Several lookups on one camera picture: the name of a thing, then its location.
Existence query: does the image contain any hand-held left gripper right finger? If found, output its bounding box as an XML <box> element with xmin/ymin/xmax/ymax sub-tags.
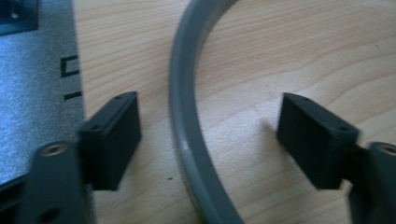
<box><xmin>276</xmin><ymin>91</ymin><xmax>361</xmax><ymax>191</ymax></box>

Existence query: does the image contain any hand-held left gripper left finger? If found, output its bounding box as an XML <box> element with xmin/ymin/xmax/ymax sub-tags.
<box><xmin>78</xmin><ymin>91</ymin><xmax>143</xmax><ymax>192</ymax></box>

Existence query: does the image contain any grey plastic bin ring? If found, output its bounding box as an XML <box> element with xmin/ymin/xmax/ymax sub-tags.
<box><xmin>167</xmin><ymin>0</ymin><xmax>246</xmax><ymax>224</ymax></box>

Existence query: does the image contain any grey carpet mat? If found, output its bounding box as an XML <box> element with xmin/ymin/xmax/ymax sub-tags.
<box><xmin>0</xmin><ymin>23</ymin><xmax>86</xmax><ymax>186</ymax></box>

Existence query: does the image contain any black stand with base plate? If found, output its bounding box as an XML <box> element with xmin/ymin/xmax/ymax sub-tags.
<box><xmin>0</xmin><ymin>0</ymin><xmax>40</xmax><ymax>36</ymax></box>

